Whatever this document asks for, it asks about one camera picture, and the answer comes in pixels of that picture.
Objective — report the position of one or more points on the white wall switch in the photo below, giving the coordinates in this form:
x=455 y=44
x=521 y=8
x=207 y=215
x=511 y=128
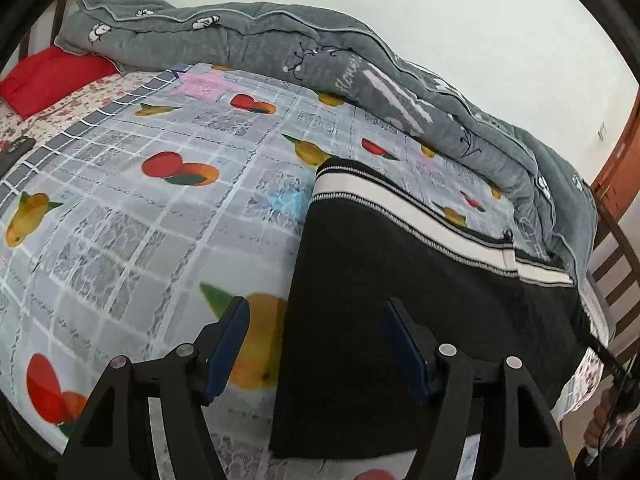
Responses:
x=603 y=131

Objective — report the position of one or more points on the black pants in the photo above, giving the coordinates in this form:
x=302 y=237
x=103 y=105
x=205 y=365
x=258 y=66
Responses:
x=400 y=260

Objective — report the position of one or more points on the red pillow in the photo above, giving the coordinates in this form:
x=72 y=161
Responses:
x=50 y=80

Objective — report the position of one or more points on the fruit print plastic cover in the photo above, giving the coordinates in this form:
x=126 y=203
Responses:
x=125 y=240

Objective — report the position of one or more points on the grey floral quilt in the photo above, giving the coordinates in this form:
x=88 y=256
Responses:
x=300 y=35

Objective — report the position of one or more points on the person's right hand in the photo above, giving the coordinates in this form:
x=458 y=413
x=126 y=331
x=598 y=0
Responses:
x=600 y=425

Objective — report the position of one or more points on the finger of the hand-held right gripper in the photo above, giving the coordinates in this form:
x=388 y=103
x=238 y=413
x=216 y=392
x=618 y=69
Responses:
x=607 y=357

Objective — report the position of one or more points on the orange wooden door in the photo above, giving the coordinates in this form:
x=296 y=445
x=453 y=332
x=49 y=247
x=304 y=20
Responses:
x=620 y=170

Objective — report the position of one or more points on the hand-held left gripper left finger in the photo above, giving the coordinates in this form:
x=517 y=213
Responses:
x=230 y=350

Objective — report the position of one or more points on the grey floral pillow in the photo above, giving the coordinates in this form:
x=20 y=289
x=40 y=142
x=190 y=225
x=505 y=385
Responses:
x=570 y=210

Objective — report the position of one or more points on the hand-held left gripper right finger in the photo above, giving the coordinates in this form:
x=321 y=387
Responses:
x=407 y=355

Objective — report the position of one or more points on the black phone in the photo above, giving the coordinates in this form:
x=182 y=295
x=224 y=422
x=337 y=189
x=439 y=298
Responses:
x=15 y=152

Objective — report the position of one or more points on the floral bed sheet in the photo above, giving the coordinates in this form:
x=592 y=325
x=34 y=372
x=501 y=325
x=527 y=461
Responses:
x=75 y=105

